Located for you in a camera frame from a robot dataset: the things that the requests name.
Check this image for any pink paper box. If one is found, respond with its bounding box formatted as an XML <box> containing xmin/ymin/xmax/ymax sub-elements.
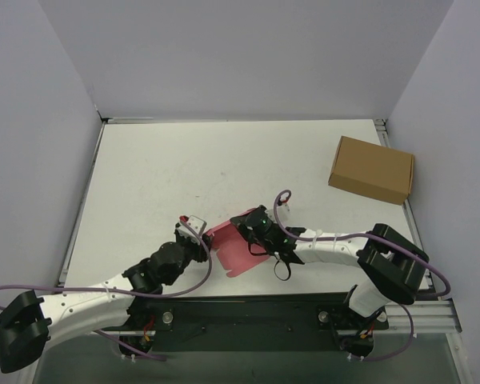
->
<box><xmin>206</xmin><ymin>220</ymin><xmax>270</xmax><ymax>278</ymax></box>

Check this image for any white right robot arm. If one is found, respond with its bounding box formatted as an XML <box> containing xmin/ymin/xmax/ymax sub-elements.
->
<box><xmin>230</xmin><ymin>206</ymin><xmax>430</xmax><ymax>318</ymax></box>

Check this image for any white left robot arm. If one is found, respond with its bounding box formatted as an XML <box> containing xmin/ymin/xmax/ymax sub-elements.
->
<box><xmin>0</xmin><ymin>216</ymin><xmax>211</xmax><ymax>374</ymax></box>

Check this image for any brown cardboard box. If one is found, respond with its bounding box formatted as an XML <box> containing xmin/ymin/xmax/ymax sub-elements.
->
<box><xmin>328</xmin><ymin>136</ymin><xmax>414</xmax><ymax>205</ymax></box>

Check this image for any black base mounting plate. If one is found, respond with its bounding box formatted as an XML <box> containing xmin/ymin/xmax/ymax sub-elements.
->
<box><xmin>112</xmin><ymin>293</ymin><xmax>389</xmax><ymax>354</ymax></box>

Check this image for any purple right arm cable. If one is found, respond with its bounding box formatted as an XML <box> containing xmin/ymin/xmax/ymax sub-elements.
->
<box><xmin>274</xmin><ymin>190</ymin><xmax>454</xmax><ymax>299</ymax></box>

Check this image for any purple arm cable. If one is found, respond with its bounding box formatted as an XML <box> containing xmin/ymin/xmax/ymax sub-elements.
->
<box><xmin>0</xmin><ymin>223</ymin><xmax>214</xmax><ymax>311</ymax></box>
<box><xmin>274</xmin><ymin>190</ymin><xmax>454</xmax><ymax>299</ymax></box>

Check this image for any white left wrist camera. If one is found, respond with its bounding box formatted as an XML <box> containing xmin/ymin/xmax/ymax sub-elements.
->
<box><xmin>175</xmin><ymin>215</ymin><xmax>207</xmax><ymax>244</ymax></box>

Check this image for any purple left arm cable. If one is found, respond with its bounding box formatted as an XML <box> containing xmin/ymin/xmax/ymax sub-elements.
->
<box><xmin>0</xmin><ymin>223</ymin><xmax>214</xmax><ymax>311</ymax></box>

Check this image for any aluminium frame rail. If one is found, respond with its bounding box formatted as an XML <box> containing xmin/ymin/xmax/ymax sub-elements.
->
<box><xmin>385</xmin><ymin>299</ymin><xmax>462</xmax><ymax>334</ymax></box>

